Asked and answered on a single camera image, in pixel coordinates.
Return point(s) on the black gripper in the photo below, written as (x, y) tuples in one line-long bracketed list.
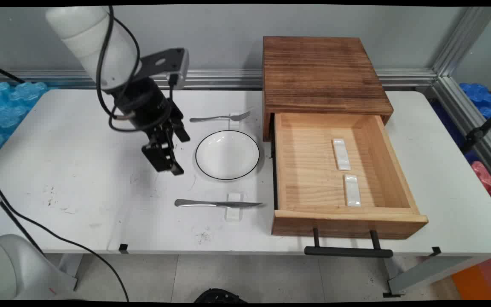
[(145, 106)]

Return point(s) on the silver table knife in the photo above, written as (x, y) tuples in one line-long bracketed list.
[(211, 204)]

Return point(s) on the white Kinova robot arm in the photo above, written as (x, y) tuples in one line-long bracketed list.
[(88, 38)]

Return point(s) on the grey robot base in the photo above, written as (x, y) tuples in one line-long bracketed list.
[(11, 268)]

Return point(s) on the silver fork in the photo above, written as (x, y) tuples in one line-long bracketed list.
[(211, 119)]

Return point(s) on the white plate with black rim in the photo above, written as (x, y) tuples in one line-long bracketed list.
[(227, 154)]

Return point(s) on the white ceramic cutlery rest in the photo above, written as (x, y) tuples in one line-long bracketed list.
[(341, 154), (352, 191), (236, 125), (233, 213)]

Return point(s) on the small black table clip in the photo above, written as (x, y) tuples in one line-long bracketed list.
[(436, 250), (123, 248)]

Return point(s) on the black object on floor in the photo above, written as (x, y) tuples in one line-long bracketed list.
[(220, 296)]

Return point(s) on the grey table leg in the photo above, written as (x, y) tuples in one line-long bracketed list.
[(428, 273), (71, 270)]

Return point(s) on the dark brown wooden cabinet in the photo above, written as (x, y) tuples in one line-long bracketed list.
[(318, 72)]

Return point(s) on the blue foam mat stack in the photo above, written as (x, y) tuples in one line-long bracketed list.
[(480, 96), (9, 106)]

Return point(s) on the black stand leg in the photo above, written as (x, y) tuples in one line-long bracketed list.
[(482, 130)]

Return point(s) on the red foam piece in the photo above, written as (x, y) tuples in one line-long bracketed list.
[(484, 177)]

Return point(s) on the orange box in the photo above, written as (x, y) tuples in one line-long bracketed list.
[(482, 279)]

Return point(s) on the horizontal aluminium frame rail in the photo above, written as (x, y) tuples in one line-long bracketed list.
[(220, 79)]

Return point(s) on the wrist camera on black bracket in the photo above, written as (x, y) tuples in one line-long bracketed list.
[(164, 62)]

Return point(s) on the side aluminium frame rail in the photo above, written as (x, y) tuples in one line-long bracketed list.
[(471, 121)]

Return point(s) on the upright aluminium frame post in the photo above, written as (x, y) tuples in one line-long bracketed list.
[(463, 38)]

